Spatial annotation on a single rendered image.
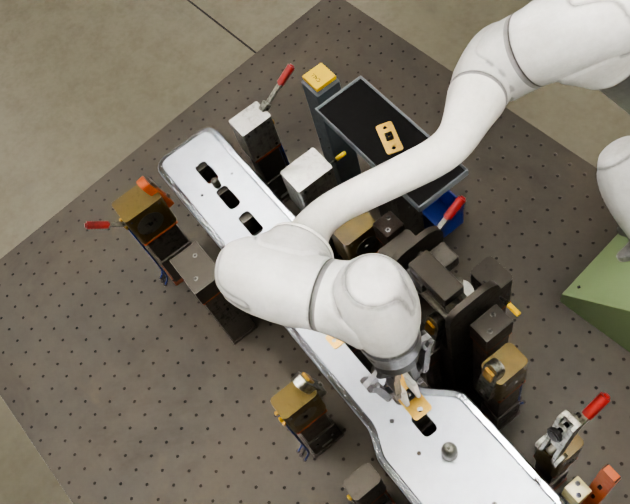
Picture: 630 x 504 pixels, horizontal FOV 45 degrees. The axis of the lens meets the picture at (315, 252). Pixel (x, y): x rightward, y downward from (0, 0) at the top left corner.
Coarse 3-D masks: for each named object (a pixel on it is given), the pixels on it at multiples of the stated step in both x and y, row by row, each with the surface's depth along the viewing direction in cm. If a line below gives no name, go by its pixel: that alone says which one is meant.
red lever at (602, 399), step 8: (600, 392) 135; (592, 400) 135; (600, 400) 134; (608, 400) 134; (584, 408) 136; (592, 408) 135; (600, 408) 134; (584, 416) 136; (592, 416) 135; (584, 424) 137; (552, 448) 139
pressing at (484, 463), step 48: (192, 144) 197; (192, 192) 190; (240, 192) 187; (336, 384) 160; (384, 384) 158; (384, 432) 153; (480, 432) 149; (432, 480) 147; (480, 480) 145; (528, 480) 144
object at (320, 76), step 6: (318, 66) 180; (324, 66) 180; (312, 72) 180; (318, 72) 179; (324, 72) 179; (330, 72) 179; (306, 78) 179; (312, 78) 179; (318, 78) 179; (324, 78) 178; (330, 78) 178; (312, 84) 178; (318, 84) 178; (324, 84) 178; (318, 90) 178
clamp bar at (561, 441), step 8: (560, 416) 127; (568, 416) 127; (576, 416) 127; (560, 424) 127; (568, 424) 127; (576, 424) 126; (552, 432) 126; (560, 432) 127; (568, 432) 127; (576, 432) 128; (544, 440) 137; (552, 440) 127; (560, 440) 126; (568, 440) 129; (544, 448) 140; (560, 448) 133
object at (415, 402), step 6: (402, 378) 131; (402, 384) 131; (408, 390) 129; (414, 396) 129; (402, 402) 129; (414, 402) 129; (420, 402) 128; (426, 402) 128; (408, 408) 128; (414, 408) 128; (426, 408) 128; (414, 414) 128; (420, 414) 127
